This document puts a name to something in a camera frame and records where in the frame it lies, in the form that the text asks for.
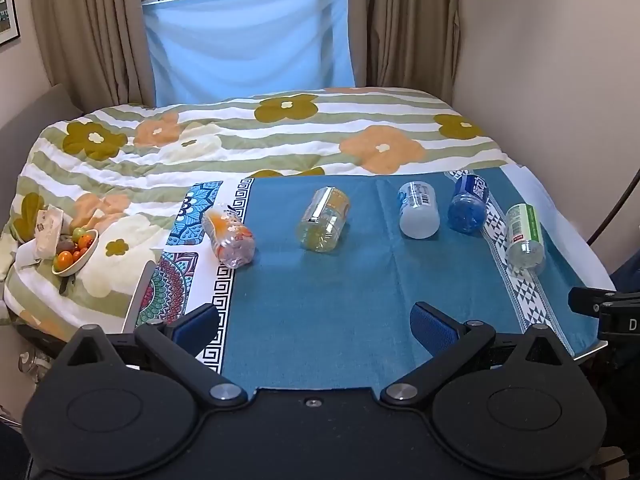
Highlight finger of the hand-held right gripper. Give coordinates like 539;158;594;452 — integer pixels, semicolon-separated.
569;286;617;317

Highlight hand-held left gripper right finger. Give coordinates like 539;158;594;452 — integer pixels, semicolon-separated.
380;302;583;408

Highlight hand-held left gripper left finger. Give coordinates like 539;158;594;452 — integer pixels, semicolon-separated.
55;304;249;408

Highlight clear cup green label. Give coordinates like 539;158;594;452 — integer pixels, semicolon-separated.
504;203;546;275

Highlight clear cup orange label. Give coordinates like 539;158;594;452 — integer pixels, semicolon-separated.
202;203;257;270

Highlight white plastic cup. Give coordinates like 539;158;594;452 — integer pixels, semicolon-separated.
397;180;442;240

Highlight blue plastic cup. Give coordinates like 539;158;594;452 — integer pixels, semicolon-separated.
446;173;492;234

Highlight clear cup yellow label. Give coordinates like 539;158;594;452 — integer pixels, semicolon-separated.
298;186;352;253

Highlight dark blue cloth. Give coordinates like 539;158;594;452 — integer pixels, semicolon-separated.
607;255;640;295

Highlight teal patterned cloth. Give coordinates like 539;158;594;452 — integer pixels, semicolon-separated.
135;166;618;392

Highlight white oval bowl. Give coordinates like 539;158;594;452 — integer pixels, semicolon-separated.
51;228;100;277

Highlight white tissue packet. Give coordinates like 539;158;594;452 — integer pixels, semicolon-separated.
32;207;66;257

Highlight floral striped blanket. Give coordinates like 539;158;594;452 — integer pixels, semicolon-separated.
0;87;516;341

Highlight light blue window cloth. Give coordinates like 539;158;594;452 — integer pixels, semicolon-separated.
142;0;357;107

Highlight beige curtain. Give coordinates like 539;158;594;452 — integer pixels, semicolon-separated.
27;0;157;111
347;0;461;103

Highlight black cable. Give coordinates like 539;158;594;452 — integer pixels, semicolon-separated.
586;169;640;244

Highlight framed wall picture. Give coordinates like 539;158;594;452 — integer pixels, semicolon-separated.
0;0;21;49

